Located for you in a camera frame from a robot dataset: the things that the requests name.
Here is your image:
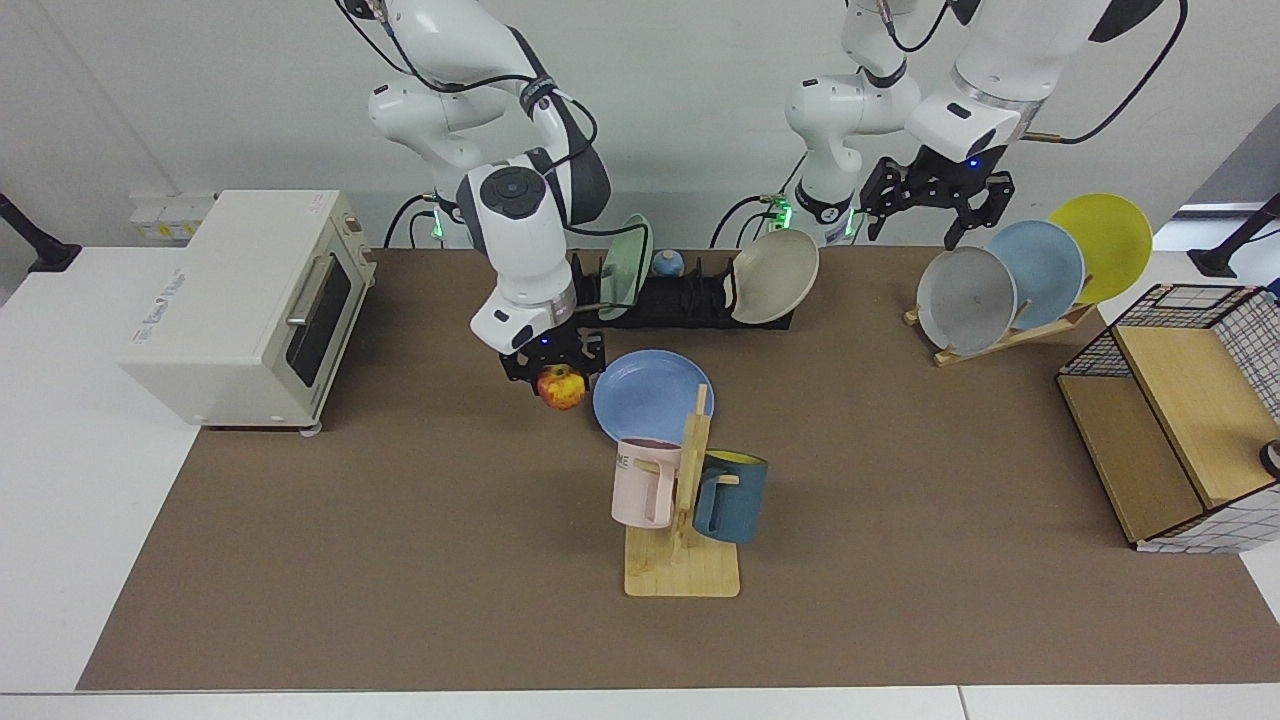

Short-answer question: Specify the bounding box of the red yellow apple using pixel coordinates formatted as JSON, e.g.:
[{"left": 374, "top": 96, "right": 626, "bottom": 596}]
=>
[{"left": 537, "top": 364, "right": 588, "bottom": 412}]

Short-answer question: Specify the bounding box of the grey plate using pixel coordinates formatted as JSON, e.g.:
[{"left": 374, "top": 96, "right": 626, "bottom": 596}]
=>
[{"left": 917, "top": 247, "right": 1018, "bottom": 356}]

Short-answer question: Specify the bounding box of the light blue plate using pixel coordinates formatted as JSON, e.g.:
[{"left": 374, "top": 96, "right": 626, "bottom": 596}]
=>
[{"left": 985, "top": 220, "right": 1086, "bottom": 331}]

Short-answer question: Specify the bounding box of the pale green plate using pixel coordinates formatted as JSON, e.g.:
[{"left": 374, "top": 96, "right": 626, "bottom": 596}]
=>
[{"left": 598, "top": 214, "right": 654, "bottom": 322}]

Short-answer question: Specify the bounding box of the black dish rack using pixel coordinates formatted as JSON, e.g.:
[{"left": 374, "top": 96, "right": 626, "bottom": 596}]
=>
[{"left": 570, "top": 250, "right": 801, "bottom": 331}]

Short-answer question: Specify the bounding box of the beige plate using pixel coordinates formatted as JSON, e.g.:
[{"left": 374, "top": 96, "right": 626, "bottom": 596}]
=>
[{"left": 730, "top": 229, "right": 820, "bottom": 324}]

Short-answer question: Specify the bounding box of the wooden plate rack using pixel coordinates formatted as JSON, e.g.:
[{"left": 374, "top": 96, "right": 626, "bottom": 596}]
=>
[{"left": 903, "top": 300, "right": 1098, "bottom": 368}]

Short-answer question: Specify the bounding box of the yellow plate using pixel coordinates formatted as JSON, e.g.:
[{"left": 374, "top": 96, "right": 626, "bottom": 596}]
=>
[{"left": 1047, "top": 193, "right": 1154, "bottom": 305}]

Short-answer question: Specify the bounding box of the pink mug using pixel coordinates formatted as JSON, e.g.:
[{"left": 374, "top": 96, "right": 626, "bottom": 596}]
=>
[{"left": 612, "top": 437, "right": 683, "bottom": 529}]

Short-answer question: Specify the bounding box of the dark teal mug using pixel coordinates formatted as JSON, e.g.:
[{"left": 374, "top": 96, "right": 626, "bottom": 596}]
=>
[{"left": 692, "top": 451, "right": 769, "bottom": 545}]

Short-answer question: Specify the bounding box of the wooden cup stand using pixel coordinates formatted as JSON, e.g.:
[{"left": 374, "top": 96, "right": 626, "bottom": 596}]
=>
[{"left": 625, "top": 384, "right": 741, "bottom": 599}]

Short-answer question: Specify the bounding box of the black stand foot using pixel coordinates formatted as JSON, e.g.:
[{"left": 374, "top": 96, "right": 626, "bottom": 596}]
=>
[
  {"left": 1187, "top": 193, "right": 1280, "bottom": 279},
  {"left": 0, "top": 193, "right": 83, "bottom": 273}
]

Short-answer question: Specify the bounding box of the brown table cloth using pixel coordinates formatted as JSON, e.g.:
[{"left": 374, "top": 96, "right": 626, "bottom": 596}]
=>
[{"left": 75, "top": 247, "right": 1280, "bottom": 693}]

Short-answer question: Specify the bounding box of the pale toaster oven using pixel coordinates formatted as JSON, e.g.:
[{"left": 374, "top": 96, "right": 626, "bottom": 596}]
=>
[{"left": 118, "top": 190, "right": 378, "bottom": 433}]

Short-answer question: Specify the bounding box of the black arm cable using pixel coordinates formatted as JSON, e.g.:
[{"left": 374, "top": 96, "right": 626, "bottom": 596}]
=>
[
  {"left": 1022, "top": 0, "right": 1189, "bottom": 147},
  {"left": 338, "top": 0, "right": 649, "bottom": 311}
]

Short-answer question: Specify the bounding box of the black base cable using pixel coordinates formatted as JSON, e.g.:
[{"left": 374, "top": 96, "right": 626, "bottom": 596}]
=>
[
  {"left": 383, "top": 193, "right": 441, "bottom": 249},
  {"left": 710, "top": 193, "right": 793, "bottom": 249}
]

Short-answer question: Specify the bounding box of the wire basket with wooden floor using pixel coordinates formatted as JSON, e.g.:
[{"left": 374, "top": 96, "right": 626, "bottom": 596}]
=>
[{"left": 1057, "top": 284, "right": 1280, "bottom": 554}]

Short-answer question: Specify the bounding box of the white wall socket box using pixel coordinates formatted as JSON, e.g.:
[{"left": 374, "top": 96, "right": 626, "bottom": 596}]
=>
[{"left": 130, "top": 195, "right": 216, "bottom": 243}]

